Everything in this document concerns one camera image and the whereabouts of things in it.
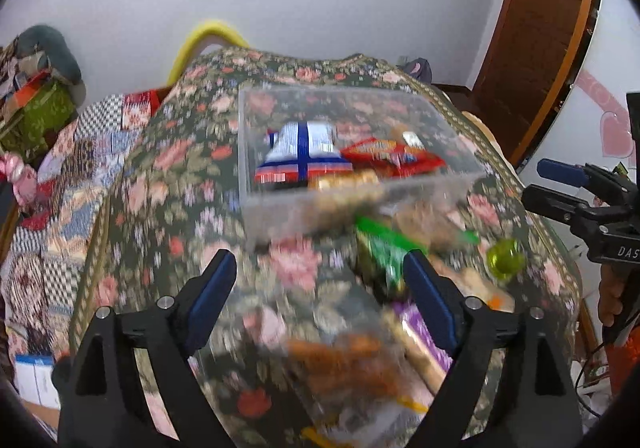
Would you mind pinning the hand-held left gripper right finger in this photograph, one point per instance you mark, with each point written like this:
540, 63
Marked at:
430, 300

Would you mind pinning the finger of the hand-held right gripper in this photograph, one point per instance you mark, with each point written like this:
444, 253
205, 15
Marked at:
550, 202
562, 172

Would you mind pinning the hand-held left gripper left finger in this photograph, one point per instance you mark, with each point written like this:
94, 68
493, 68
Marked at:
215, 298

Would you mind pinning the green snack packet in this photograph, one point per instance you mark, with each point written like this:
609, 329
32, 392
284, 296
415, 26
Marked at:
382, 248

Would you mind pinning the clear plastic container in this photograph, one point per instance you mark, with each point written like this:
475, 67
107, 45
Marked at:
260, 218

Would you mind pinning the clear bag of orange snacks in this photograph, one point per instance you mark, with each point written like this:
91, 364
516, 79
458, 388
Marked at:
345, 368

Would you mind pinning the person's right hand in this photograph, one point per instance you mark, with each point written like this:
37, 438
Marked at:
610, 298

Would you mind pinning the purple snack packet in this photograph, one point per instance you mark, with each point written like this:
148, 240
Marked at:
420, 335

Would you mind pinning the green round candy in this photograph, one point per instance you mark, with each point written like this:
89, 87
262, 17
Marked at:
505, 258

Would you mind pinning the brown snack packet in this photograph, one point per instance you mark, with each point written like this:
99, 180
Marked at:
430, 223

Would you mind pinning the floral table cloth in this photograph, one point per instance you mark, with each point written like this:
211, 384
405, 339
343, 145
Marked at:
165, 208

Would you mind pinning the wooden door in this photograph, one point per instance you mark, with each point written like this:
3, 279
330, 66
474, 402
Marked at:
540, 28

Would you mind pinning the gold wrapped snack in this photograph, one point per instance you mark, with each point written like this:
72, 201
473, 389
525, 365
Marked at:
345, 180

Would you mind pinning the small white orange packet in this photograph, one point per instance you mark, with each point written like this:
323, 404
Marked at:
412, 138

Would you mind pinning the blue white red snack packet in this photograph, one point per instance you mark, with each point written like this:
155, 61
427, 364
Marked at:
300, 153

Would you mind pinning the dark bag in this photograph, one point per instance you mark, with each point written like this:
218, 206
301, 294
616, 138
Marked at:
417, 69

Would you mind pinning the patchwork quilt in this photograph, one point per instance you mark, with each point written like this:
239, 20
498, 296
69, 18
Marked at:
75, 178

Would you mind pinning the white blue cardboard box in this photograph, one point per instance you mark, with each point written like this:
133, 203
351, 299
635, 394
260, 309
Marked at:
34, 375

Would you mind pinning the red patterned cloth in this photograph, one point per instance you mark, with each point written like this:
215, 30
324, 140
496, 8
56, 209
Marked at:
142, 106

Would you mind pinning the pink cloth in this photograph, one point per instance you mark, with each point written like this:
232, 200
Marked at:
20, 178

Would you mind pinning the green patterned cloth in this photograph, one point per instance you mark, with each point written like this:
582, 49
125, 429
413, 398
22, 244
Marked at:
40, 113

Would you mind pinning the grey cloth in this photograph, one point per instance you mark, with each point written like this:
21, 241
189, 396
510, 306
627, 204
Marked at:
50, 46

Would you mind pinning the pink heart wall sticker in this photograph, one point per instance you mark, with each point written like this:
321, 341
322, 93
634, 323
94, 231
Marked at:
615, 133

